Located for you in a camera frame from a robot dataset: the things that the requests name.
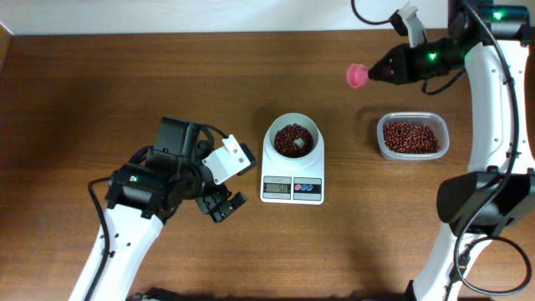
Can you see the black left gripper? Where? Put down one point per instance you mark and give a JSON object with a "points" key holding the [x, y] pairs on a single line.
{"points": [[219, 195]]}

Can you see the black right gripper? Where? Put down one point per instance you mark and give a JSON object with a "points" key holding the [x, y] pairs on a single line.
{"points": [[398, 67]]}

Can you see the pink plastic measuring scoop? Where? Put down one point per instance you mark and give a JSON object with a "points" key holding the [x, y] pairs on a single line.
{"points": [[357, 76]]}

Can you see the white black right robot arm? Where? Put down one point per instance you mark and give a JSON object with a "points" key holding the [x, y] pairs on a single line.
{"points": [[490, 43]]}

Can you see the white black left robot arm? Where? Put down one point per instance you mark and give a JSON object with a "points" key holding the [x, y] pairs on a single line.
{"points": [[123, 240]]}

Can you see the white digital kitchen scale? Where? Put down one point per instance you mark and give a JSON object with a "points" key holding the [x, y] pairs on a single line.
{"points": [[293, 180]]}

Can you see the clear plastic bean container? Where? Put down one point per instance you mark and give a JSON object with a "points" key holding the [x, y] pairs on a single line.
{"points": [[434, 121]]}

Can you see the red beans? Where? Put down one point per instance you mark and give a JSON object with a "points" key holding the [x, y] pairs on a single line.
{"points": [[408, 138]]}

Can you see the white round bowl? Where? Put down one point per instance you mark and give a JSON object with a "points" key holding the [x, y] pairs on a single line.
{"points": [[293, 136]]}

